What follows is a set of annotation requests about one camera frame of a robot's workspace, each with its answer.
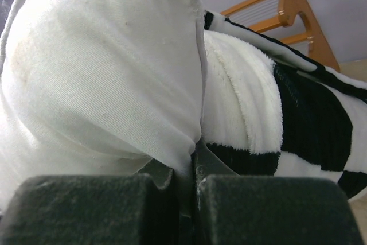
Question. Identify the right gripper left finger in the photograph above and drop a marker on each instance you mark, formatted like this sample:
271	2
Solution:
137	209

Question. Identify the black white checkered pillowcase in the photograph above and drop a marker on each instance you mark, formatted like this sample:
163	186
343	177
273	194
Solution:
269	110

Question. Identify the white pillow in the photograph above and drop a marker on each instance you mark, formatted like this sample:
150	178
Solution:
95	87

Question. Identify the wooden shelf rack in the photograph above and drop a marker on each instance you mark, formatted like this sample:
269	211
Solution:
264	16

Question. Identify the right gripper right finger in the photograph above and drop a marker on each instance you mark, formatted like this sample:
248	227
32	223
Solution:
234	209

